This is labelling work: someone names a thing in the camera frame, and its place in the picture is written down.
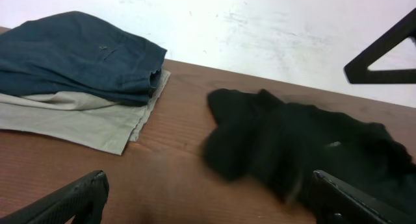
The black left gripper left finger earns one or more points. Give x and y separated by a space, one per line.
81 201

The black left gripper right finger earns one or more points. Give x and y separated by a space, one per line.
334 201

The folded navy blue garment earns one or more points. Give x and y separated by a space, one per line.
78 52

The folded beige garment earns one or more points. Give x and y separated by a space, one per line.
79 117

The black t-shirt with logo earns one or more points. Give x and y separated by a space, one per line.
281 145

